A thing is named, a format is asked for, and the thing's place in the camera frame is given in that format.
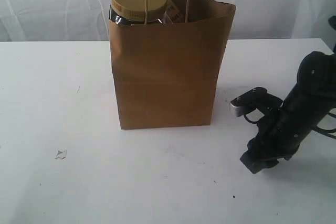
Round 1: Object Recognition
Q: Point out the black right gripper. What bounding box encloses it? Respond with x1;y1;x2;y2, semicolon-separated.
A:
240;92;331;174

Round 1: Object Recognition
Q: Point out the clear jar gold lid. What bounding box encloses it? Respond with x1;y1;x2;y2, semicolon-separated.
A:
109;0;168;26

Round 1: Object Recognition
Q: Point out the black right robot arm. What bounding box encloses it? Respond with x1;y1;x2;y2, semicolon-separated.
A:
230;51;335;174

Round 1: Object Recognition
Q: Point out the brown paper bag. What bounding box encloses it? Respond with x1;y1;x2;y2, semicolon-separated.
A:
109;0;236;130

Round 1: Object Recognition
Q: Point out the small clear plastic scrap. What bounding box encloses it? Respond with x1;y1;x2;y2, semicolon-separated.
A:
55;150;67;160

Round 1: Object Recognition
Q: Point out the white backdrop curtain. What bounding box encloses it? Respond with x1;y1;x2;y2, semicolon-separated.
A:
1;0;335;47

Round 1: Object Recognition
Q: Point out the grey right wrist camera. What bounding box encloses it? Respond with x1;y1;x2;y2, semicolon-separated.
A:
230;87;268;118

